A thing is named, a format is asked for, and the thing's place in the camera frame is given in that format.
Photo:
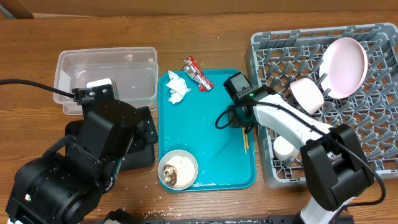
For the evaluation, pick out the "wooden chopstick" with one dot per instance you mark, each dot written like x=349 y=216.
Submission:
x=246 y=141
x=243 y=131

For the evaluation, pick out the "white paper cup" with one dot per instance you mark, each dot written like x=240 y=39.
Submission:
x=284 y=150

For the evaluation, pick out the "small pink bowl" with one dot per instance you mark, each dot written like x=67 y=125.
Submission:
x=307 y=94

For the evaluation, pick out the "large pink plate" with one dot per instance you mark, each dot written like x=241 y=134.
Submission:
x=345 y=64

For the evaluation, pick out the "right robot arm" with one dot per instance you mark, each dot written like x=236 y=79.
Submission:
x=335 y=167

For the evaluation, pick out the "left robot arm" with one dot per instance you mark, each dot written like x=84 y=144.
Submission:
x=67 y=182

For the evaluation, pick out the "grey dishwasher rack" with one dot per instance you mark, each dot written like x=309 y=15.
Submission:
x=278 y=58

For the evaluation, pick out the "crumpled white napkin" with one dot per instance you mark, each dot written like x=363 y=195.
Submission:
x=178 y=88

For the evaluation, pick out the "red silver snack wrapper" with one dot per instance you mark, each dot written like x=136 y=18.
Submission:
x=195 y=73

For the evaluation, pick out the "teal serving tray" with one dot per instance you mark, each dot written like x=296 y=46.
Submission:
x=223 y=161

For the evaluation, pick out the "metal bowl with food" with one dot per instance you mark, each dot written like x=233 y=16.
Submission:
x=177 y=170

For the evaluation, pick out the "black tray bin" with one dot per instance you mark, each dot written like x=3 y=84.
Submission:
x=133 y=160

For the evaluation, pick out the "clear plastic bin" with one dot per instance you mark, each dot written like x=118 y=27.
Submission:
x=134 y=69

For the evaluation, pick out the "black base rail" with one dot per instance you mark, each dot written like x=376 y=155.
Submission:
x=123 y=217

